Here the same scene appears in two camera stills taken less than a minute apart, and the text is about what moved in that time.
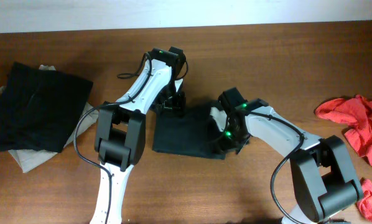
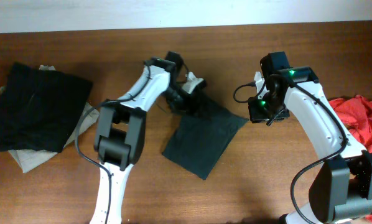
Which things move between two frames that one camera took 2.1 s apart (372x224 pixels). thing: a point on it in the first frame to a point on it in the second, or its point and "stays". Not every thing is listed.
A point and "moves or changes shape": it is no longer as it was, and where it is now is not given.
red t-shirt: [364, 137] stays
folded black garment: [38, 110] stays
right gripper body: [224, 144] to [257, 114]
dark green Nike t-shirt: [195, 133] moves or changes shape
